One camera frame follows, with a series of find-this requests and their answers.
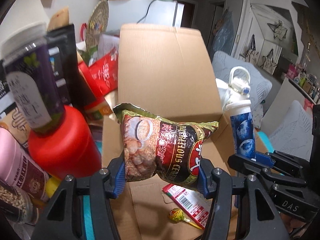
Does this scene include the woven round fan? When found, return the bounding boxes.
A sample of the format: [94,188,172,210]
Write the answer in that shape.
[85,0,109,50]

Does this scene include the red plastic canister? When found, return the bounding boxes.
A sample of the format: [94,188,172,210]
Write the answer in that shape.
[28,106,101,180]

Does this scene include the person's left hand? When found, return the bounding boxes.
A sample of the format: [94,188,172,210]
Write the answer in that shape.
[280,213,305,233]

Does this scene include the green yellow fruit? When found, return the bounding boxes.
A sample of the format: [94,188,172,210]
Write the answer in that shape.
[46,177,61,198]

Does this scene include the white foam board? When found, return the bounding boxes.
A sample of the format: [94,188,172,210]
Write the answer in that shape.
[0,0,49,44]

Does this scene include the pink bottle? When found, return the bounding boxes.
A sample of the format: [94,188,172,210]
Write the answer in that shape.
[0,128,49,202]

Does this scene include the black stand-up pouch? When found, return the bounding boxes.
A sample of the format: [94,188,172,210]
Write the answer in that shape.
[46,24,95,111]

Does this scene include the open cardboard box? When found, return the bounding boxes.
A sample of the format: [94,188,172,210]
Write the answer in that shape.
[111,24,235,239]

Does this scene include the brown cereal snack bag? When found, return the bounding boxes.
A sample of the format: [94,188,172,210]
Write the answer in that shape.
[113,103,219,190]

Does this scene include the white mini fridge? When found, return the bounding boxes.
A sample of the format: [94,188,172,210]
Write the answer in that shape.
[106,0,184,31]

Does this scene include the grey covered chair near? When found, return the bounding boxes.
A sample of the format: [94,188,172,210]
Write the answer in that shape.
[269,100,313,161]

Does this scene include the teal bubble mat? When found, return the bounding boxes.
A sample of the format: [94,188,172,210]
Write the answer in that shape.
[82,132,273,239]

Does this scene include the dark purple label jar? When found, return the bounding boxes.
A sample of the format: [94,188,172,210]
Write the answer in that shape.
[1,22,65,133]

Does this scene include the yellow lollipop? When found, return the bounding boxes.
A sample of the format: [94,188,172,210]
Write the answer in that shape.
[168,207,202,230]

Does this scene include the red green snack packet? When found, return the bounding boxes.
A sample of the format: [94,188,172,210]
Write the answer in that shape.
[162,184,212,229]

